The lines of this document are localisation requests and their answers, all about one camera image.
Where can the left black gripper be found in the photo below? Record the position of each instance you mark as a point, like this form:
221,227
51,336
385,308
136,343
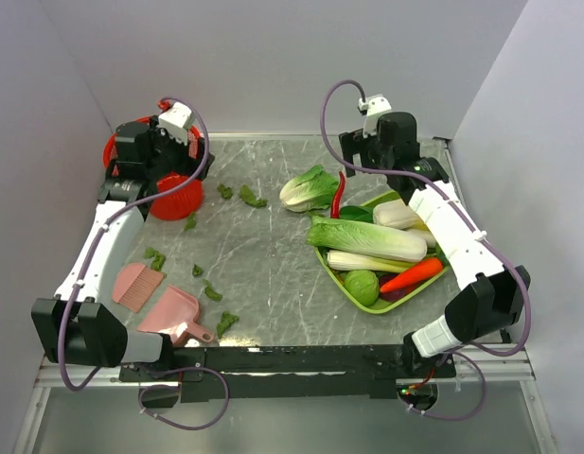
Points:
189,165

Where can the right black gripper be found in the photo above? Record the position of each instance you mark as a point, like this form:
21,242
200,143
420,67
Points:
354,143

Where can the pink hand brush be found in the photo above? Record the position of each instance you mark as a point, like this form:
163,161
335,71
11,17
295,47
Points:
134,285

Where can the pink dustpan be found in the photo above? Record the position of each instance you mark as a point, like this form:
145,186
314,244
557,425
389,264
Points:
176,314

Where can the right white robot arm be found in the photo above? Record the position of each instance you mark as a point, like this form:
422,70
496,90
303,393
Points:
492,293

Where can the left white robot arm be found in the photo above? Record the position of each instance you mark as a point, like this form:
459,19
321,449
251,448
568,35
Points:
74,325

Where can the red mesh waste basket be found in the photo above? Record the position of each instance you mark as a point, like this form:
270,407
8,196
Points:
178,198

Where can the small napa cabbage on table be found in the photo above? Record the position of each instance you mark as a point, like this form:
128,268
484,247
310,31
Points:
311,190

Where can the red chili pepper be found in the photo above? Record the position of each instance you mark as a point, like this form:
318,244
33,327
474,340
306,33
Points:
337,196

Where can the dark green leafy vegetable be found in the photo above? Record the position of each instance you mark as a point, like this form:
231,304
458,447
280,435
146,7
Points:
356,213

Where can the green paper scrap back left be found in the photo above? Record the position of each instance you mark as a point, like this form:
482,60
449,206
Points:
226,192

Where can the green paper scrap by basket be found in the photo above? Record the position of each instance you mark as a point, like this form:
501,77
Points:
190,222

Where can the white radish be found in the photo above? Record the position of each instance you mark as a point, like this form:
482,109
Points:
396,214

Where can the green paper scrap back centre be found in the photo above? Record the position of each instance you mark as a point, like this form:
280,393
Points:
248,196

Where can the long napa cabbage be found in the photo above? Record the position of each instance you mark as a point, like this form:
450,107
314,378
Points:
365,238

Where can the green paper scrap by brush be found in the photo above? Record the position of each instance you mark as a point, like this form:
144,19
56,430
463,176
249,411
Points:
157,259

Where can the small green paper scrap centre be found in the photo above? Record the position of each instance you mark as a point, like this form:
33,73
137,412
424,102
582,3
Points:
197,271

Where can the green paper scrap by dustpan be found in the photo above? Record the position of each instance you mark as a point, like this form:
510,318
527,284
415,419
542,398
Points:
210,292

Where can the round green cabbage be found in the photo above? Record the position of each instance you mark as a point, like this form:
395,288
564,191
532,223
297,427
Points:
363,286

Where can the orange carrot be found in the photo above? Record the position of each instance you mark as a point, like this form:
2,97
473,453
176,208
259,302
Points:
422,271

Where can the purple eggplant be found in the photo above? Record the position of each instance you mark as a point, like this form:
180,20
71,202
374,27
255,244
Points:
395,295

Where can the green paper scrap front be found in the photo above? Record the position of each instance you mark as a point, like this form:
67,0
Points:
226,321

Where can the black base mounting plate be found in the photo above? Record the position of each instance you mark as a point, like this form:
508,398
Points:
289,371

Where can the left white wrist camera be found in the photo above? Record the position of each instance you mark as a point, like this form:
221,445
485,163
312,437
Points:
176,122

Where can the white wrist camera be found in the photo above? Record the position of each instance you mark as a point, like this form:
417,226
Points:
176,122
372,108

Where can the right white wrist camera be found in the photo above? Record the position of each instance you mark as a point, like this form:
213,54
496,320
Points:
372,108

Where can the aluminium rail frame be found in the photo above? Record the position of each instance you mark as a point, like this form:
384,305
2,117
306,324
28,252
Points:
491,406

